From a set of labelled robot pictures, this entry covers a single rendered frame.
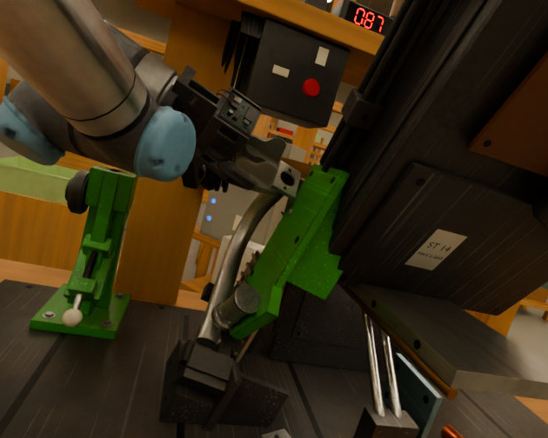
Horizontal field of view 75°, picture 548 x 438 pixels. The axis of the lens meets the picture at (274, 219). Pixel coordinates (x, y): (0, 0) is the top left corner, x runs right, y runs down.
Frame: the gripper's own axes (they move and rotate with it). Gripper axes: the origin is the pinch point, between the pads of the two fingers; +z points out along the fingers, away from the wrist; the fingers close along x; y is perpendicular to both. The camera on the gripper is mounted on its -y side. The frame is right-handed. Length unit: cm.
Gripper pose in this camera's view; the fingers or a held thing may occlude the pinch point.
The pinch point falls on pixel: (278, 183)
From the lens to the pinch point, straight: 55.6
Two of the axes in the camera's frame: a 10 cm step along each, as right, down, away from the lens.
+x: 2.3, -7.6, 6.1
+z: 8.1, 4.9, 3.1
